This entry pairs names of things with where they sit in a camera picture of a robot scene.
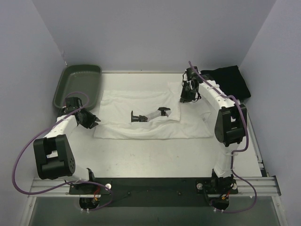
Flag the dark green plastic tray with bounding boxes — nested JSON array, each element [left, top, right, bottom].
[[53, 65, 102, 110]]

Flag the folded black t-shirt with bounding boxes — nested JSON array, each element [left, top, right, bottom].
[[200, 65, 251, 100]]

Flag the aluminium extrusion rail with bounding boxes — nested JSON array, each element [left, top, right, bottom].
[[30, 177, 281, 198]]

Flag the white t-shirt with robot print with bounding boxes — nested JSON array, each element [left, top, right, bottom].
[[94, 82, 212, 139]]

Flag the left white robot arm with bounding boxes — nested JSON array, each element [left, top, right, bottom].
[[33, 97, 101, 194]]

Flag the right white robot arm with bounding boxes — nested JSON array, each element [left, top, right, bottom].
[[180, 66, 248, 178]]

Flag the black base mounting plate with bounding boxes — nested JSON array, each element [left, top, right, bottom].
[[68, 178, 239, 208]]

